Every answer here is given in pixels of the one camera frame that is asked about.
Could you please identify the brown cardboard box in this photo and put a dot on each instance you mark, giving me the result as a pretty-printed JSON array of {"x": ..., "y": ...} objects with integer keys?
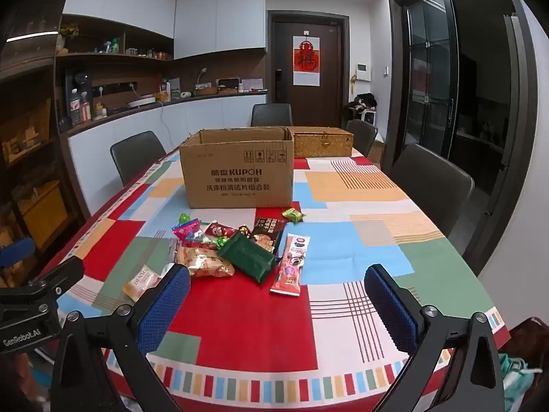
[{"x": 236, "y": 180}]

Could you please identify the dark brown door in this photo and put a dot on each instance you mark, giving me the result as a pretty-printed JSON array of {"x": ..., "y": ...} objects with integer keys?
[{"x": 326, "y": 94}]

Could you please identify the dark brown chair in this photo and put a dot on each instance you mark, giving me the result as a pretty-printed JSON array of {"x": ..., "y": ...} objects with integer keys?
[{"x": 532, "y": 337}]

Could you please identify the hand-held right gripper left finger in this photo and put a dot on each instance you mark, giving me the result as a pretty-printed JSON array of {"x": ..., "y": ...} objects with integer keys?
[{"x": 165, "y": 309}]

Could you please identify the long white red snack packet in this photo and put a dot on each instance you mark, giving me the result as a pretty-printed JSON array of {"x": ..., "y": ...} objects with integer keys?
[{"x": 291, "y": 266}]

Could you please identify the colourful patchwork tablecloth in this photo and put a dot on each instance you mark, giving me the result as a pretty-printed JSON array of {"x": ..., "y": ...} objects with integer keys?
[{"x": 257, "y": 309}]

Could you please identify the dark green packet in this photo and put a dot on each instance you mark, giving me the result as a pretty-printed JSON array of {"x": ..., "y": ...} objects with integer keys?
[{"x": 251, "y": 259}]

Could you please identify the white shoe rack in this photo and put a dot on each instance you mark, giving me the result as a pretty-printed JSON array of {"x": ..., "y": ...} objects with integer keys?
[{"x": 368, "y": 116}]

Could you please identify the light green candy packet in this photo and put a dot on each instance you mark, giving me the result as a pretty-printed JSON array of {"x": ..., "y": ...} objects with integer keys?
[{"x": 294, "y": 215}]

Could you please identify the black framed glass door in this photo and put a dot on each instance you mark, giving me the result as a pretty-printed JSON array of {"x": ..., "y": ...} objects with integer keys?
[{"x": 429, "y": 73}]

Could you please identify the black water dispenser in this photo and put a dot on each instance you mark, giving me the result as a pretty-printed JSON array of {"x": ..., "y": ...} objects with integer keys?
[{"x": 79, "y": 79}]

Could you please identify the row of small shelf bottles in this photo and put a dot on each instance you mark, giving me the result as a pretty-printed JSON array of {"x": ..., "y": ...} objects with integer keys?
[{"x": 128, "y": 49}]

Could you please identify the teal white cloth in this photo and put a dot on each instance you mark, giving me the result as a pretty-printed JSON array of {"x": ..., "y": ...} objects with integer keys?
[{"x": 517, "y": 377}]

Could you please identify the white wall cabinets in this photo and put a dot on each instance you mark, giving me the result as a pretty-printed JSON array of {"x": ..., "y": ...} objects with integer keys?
[{"x": 214, "y": 21}]

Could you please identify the black snack packet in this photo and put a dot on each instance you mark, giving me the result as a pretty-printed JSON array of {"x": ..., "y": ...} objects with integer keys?
[{"x": 268, "y": 231}]

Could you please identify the yellow flower bunch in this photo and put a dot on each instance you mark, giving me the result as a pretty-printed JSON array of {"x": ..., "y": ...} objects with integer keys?
[{"x": 69, "y": 30}]

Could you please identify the wooden display cabinet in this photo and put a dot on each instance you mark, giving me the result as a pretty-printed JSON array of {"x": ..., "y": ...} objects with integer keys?
[{"x": 34, "y": 158}]

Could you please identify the pink snack packet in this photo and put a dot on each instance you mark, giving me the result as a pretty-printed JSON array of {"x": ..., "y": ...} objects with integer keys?
[{"x": 186, "y": 229}]

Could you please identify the pile of dark clothes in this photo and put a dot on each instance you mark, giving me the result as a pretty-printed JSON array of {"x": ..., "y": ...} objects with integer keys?
[{"x": 363, "y": 101}]

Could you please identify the red label bottle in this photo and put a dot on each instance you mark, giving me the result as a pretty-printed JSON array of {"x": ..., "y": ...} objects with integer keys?
[{"x": 85, "y": 110}]

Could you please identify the white gooseneck lamp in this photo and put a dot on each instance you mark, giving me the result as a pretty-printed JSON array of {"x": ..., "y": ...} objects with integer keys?
[{"x": 203, "y": 71}]

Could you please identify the black wall socket strip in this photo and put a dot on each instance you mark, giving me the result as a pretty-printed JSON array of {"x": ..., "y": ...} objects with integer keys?
[{"x": 116, "y": 88}]

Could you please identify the red white wall calendar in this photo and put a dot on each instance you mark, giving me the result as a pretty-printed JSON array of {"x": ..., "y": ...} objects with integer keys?
[{"x": 306, "y": 60}]

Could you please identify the golden crinkly snack packet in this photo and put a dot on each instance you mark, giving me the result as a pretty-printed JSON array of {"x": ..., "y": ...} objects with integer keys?
[{"x": 206, "y": 264}]

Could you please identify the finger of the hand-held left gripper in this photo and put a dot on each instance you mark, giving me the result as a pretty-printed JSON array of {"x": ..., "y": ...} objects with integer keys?
[
  {"x": 17, "y": 251},
  {"x": 64, "y": 272}
]

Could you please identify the beige wafer packet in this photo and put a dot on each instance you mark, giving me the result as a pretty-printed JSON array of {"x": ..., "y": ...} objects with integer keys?
[{"x": 139, "y": 282}]

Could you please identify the white intercom panel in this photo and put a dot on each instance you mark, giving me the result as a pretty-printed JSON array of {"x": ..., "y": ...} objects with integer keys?
[{"x": 361, "y": 72}]

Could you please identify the clear water bottle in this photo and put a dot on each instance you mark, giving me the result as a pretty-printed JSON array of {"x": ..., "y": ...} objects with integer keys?
[{"x": 75, "y": 109}]

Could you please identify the small green round candy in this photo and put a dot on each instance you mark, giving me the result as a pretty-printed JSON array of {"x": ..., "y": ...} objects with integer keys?
[{"x": 183, "y": 219}]

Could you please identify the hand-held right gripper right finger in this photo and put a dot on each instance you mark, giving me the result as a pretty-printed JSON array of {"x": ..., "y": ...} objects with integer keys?
[{"x": 388, "y": 309}]

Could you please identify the dark grey dining chair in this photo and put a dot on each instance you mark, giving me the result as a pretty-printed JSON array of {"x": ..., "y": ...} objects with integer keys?
[
  {"x": 271, "y": 114},
  {"x": 362, "y": 135},
  {"x": 137, "y": 150},
  {"x": 429, "y": 189}
]

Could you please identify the white base cabinets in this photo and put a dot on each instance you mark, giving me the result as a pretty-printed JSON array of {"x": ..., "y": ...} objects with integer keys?
[{"x": 193, "y": 116}]

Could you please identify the green foil candy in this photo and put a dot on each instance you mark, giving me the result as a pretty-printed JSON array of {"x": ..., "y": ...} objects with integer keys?
[{"x": 223, "y": 243}]

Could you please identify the yellow hanging tassel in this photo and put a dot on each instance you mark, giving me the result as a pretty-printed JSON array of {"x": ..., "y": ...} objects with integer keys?
[{"x": 354, "y": 83}]

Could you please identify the white flat tray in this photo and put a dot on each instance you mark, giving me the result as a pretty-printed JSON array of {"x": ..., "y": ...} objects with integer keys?
[{"x": 141, "y": 102}]

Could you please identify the small yellow white bottle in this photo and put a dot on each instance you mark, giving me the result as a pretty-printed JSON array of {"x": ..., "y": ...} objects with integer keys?
[{"x": 101, "y": 111}]

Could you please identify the black flask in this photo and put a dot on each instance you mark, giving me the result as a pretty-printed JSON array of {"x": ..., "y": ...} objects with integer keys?
[{"x": 64, "y": 124}]

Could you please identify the woven wicker lidded basket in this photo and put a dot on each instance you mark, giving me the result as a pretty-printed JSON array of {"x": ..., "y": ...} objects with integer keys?
[{"x": 321, "y": 143}]

